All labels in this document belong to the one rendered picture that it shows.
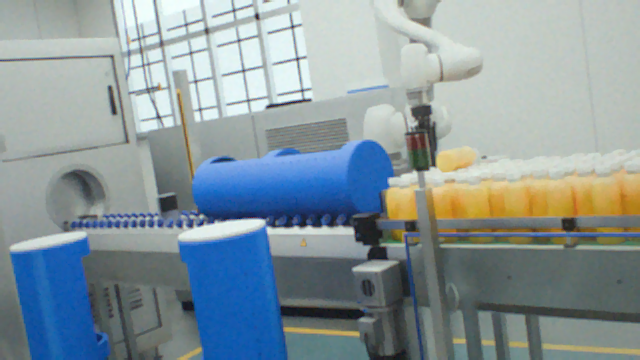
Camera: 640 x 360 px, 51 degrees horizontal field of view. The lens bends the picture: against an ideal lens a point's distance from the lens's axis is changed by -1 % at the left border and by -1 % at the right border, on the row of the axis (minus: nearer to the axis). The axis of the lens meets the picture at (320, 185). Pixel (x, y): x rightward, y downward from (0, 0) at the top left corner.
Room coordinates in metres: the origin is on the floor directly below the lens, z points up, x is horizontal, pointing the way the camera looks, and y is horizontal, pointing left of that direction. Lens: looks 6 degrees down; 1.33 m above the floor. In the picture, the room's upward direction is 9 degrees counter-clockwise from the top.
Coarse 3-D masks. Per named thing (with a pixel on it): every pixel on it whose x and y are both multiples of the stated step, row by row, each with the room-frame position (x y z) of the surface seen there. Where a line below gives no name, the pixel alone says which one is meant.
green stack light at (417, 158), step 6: (408, 150) 1.87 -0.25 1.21; (414, 150) 1.85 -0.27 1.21; (420, 150) 1.84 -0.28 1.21; (426, 150) 1.85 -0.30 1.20; (408, 156) 1.86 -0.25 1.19; (414, 156) 1.85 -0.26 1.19; (420, 156) 1.84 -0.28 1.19; (426, 156) 1.85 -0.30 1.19; (408, 162) 1.87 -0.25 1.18; (414, 162) 1.85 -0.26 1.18; (420, 162) 1.84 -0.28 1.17; (426, 162) 1.85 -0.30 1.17
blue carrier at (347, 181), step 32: (224, 160) 3.06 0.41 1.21; (256, 160) 2.71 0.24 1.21; (288, 160) 2.58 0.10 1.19; (320, 160) 2.45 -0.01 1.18; (352, 160) 2.37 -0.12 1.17; (384, 160) 2.51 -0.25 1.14; (224, 192) 2.78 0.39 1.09; (256, 192) 2.65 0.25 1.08; (288, 192) 2.53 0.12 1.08; (320, 192) 2.43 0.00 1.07; (352, 192) 2.35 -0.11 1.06
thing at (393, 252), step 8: (376, 248) 2.17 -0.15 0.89; (384, 248) 2.15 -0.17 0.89; (392, 248) 2.13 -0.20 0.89; (400, 248) 2.11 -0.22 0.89; (368, 256) 2.19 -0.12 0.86; (376, 256) 2.17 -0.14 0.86; (384, 256) 2.15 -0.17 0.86; (392, 256) 2.13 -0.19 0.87; (400, 256) 2.11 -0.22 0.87; (400, 264) 2.11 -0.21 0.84; (400, 272) 2.11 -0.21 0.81; (408, 272) 2.09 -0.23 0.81; (408, 280) 2.10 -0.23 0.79; (408, 288) 2.10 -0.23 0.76; (408, 296) 2.10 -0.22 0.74
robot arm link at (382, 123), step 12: (372, 108) 3.03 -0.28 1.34; (384, 108) 3.01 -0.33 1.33; (372, 120) 3.00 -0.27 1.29; (384, 120) 2.99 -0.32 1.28; (396, 120) 3.00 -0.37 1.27; (372, 132) 3.00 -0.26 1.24; (384, 132) 2.98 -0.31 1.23; (396, 132) 2.99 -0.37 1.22; (384, 144) 2.99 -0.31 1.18; (396, 144) 3.00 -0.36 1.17
